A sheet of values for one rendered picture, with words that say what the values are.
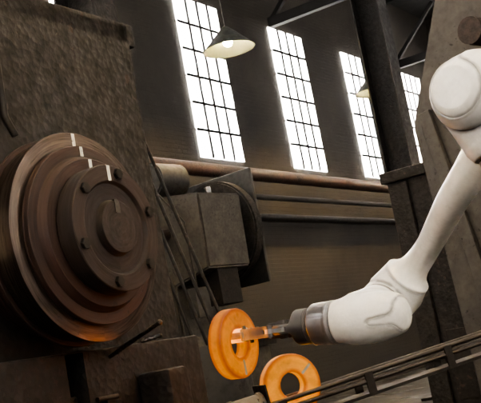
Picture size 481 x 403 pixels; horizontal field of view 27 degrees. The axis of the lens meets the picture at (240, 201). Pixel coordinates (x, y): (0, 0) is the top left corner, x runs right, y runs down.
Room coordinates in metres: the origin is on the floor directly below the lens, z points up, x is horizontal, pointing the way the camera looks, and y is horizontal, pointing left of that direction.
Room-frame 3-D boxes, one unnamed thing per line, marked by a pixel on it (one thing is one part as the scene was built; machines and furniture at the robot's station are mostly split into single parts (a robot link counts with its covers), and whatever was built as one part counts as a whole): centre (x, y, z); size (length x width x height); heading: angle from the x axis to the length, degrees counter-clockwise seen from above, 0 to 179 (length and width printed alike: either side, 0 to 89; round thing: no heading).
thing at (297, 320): (2.15, -0.06, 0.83); 0.09 x 0.08 x 0.07; 58
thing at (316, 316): (2.11, -0.13, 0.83); 0.09 x 0.06 x 0.09; 148
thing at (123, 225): (2.15, 0.29, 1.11); 0.28 x 0.06 x 0.28; 148
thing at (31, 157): (2.20, 0.37, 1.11); 0.47 x 0.06 x 0.47; 148
